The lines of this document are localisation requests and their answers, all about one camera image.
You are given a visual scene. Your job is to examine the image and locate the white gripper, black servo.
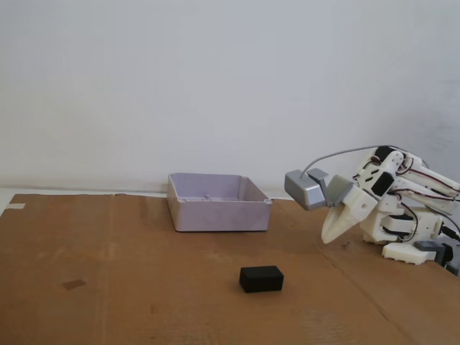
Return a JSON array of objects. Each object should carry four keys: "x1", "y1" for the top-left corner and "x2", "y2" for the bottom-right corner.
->
[{"x1": 321, "y1": 171, "x2": 396, "y2": 245}]

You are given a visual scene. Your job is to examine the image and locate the black rectangular block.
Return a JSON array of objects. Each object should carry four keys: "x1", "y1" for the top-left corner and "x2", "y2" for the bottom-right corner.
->
[{"x1": 239, "y1": 265, "x2": 285, "y2": 295}]

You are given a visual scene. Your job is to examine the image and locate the grey plastic box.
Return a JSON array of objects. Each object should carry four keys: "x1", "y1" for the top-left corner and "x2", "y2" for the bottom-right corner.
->
[{"x1": 167, "y1": 172, "x2": 273, "y2": 234}]

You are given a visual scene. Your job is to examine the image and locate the grey and black table clamp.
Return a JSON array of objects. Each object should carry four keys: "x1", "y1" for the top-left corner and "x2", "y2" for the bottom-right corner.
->
[{"x1": 414, "y1": 240, "x2": 456, "y2": 270}]

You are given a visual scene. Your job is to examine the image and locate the brown cardboard sheet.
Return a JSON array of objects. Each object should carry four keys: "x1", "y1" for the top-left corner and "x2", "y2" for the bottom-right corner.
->
[{"x1": 0, "y1": 193, "x2": 460, "y2": 345}]

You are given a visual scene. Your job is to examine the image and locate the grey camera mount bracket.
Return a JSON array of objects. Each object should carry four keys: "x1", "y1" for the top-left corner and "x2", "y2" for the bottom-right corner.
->
[{"x1": 307, "y1": 167, "x2": 355, "y2": 209}]

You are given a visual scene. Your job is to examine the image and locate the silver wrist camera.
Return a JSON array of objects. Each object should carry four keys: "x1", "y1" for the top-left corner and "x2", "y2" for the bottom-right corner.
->
[{"x1": 284, "y1": 169, "x2": 328, "y2": 212}]

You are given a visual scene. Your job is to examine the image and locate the grey camera cable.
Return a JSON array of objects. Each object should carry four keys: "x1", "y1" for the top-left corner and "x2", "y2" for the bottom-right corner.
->
[{"x1": 300, "y1": 144, "x2": 400, "y2": 178}]

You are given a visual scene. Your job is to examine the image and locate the black power cable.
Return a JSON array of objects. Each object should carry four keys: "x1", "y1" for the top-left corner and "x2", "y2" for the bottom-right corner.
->
[{"x1": 441, "y1": 224, "x2": 460, "y2": 242}]

